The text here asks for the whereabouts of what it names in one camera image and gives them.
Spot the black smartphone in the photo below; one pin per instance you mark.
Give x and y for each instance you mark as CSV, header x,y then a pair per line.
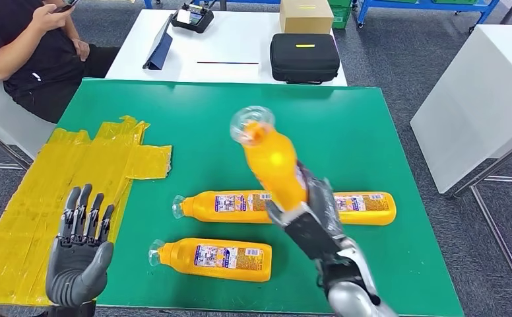
x,y
66,5

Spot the white side table, metal legs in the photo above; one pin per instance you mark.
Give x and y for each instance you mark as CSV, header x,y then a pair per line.
x,y
479,98

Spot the tablet with blue cover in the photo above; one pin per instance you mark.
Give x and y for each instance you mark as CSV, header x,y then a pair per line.
x,y
160,50

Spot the person's left forearm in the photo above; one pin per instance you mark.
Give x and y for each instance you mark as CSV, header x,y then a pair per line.
x,y
71,30

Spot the white bench with metal leg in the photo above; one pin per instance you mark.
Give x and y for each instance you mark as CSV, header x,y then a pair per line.
x,y
2,118

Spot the person's right forearm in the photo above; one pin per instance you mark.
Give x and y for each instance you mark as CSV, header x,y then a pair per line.
x,y
18,50

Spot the black zipper case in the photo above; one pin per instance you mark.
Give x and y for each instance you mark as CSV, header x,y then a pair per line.
x,y
304,59

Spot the person's left hand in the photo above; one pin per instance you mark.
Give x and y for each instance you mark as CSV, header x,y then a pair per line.
x,y
82,49

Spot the person's right hand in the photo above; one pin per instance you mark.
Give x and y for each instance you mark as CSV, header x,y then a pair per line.
x,y
48,17

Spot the orange bottle with clear cap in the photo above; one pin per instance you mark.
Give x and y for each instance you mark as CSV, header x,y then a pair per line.
x,y
173,259
203,208
273,162
369,214

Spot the blue metal storage rack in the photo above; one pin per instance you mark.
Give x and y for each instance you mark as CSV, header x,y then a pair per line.
x,y
426,4

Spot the thin black stick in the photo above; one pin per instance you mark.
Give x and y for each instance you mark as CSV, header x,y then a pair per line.
x,y
227,63

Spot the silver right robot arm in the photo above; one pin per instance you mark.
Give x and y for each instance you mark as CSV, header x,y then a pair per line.
x,y
352,302

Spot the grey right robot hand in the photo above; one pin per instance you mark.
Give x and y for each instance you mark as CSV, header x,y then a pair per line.
x,y
323,197

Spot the yellow tape patch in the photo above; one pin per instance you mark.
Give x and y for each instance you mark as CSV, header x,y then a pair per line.
x,y
42,197

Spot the green plastic crate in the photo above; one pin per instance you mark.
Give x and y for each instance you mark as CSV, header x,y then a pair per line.
x,y
340,15

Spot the black handheld controller with screen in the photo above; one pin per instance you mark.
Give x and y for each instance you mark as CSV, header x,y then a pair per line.
x,y
192,19

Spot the brown cardboard box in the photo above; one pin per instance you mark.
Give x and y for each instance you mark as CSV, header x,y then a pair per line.
x,y
306,17

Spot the person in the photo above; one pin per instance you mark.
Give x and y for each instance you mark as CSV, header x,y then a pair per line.
x,y
42,65

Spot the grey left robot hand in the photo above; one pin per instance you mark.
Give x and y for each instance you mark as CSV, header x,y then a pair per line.
x,y
74,271

